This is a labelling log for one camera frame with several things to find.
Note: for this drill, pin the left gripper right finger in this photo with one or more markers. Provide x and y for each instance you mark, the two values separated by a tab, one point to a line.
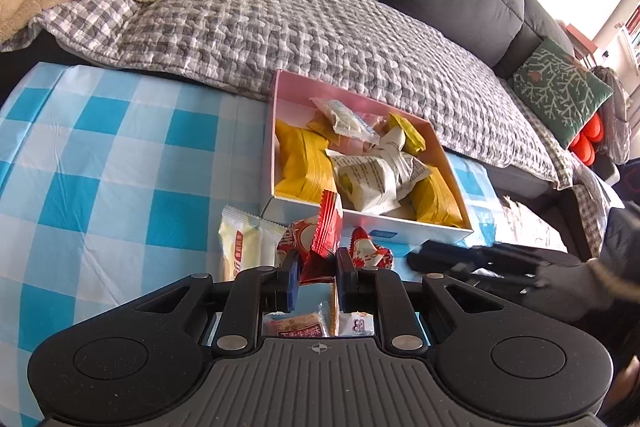
356	287

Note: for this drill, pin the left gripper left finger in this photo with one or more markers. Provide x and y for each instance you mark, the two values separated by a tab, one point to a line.
280	285

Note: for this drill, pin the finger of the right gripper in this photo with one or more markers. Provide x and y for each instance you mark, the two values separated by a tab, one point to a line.
501	262

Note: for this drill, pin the small red white packet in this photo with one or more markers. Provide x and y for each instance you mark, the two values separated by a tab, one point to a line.
365	254

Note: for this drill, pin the pink clear snack packet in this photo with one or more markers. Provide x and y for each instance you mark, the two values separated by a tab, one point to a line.
310	325

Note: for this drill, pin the cream yellow snack packet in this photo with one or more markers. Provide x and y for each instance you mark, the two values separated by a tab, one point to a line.
247	242

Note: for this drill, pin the red white snack packet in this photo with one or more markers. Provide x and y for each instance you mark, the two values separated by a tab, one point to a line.
316	239

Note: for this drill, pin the large yellow packet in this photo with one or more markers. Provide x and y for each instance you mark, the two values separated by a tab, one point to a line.
433	202
306	170

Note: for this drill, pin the white green snack packet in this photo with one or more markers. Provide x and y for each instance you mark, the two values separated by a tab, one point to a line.
366	181

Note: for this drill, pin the small yellow packet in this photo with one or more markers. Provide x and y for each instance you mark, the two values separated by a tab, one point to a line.
414	141

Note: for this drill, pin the yellow orange packet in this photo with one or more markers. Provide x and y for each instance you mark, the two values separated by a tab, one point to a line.
320	297

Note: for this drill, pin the white printed snack packet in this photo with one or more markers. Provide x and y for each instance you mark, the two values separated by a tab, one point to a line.
406	168

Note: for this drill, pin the floral fabric bag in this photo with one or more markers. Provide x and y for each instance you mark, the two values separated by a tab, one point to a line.
519	225

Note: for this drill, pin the pink white cardboard box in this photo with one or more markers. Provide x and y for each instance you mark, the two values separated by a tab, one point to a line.
290	102

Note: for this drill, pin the red object at right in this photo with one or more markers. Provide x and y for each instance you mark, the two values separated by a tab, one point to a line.
585	144

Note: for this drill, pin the green patterned cushion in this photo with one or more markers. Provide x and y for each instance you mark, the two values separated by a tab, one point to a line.
559	90

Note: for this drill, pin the blue checkered tablecloth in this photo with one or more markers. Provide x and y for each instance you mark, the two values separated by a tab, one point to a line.
112	185

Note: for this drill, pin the grey checkered quilt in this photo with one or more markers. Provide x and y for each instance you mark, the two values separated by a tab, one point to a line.
363	46

